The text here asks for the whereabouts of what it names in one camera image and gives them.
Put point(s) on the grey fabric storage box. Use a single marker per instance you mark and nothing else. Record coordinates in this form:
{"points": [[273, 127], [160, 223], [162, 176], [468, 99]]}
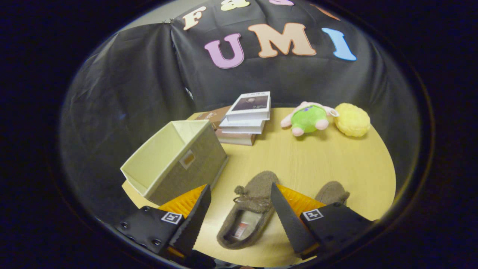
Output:
{"points": [[194, 164]]}

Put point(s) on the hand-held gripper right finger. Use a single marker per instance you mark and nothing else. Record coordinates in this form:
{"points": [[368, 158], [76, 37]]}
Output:
{"points": [[289, 224]]}

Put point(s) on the white book with portrait cover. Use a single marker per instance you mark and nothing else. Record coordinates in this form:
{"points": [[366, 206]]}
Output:
{"points": [[250, 104]]}

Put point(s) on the plain white book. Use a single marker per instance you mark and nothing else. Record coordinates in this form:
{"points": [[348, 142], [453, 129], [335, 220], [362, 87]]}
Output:
{"points": [[242, 127]]}

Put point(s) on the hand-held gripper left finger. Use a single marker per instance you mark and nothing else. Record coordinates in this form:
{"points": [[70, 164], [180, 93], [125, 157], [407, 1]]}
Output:
{"points": [[196, 220]]}

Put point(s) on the green and pink plush toy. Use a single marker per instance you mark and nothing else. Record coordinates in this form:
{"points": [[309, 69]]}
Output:
{"points": [[308, 119]]}

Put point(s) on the brown fuzzy shoe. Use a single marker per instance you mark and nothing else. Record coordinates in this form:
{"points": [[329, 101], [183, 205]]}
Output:
{"points": [[330, 192], [257, 186]]}

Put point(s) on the black backdrop cloth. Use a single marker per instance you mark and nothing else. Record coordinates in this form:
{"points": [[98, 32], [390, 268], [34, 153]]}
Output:
{"points": [[149, 93]]}

